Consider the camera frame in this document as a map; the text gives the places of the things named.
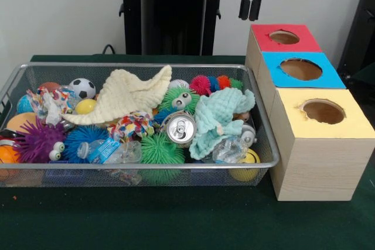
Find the multicolour spiky caterpillar toy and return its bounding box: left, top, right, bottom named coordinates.
left=189, top=74, right=244, bottom=96

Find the mint waffle cloth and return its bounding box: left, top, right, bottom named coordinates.
left=189, top=88, right=256, bottom=160

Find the wooden box with three holes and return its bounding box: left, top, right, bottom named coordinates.
left=244, top=23, right=375, bottom=203

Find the black stand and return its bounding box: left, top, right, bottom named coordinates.
left=336, top=0, right=375, bottom=87

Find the green spiky ball with eyes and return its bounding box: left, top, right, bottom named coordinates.
left=159, top=85, right=202, bottom=116

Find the dark green table cloth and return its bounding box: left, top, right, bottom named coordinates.
left=0, top=54, right=375, bottom=250
left=350, top=61, right=375, bottom=88

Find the silver drink can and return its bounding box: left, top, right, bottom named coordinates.
left=165, top=111, right=197, bottom=145

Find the cream waffle cloth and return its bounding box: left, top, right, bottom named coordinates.
left=61, top=65, right=173, bottom=125

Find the small colourful crumpled paper ball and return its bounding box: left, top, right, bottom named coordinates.
left=107, top=112, right=155, bottom=142

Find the plain green spiky ball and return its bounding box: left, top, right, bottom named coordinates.
left=139, top=132, right=186, bottom=165

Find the crushed bottle with blue label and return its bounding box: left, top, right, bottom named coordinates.
left=76, top=137, right=143, bottom=165

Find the blue spiky ball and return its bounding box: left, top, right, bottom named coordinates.
left=63, top=124, right=111, bottom=165

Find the purple spiky ball with eyes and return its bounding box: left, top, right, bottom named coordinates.
left=14, top=119, right=67, bottom=163

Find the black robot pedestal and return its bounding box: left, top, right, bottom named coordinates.
left=112, top=0, right=237, bottom=56

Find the black cable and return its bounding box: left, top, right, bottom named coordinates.
left=102, top=44, right=118, bottom=56

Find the silver wire mesh bin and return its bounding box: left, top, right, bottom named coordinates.
left=0, top=61, right=281, bottom=189

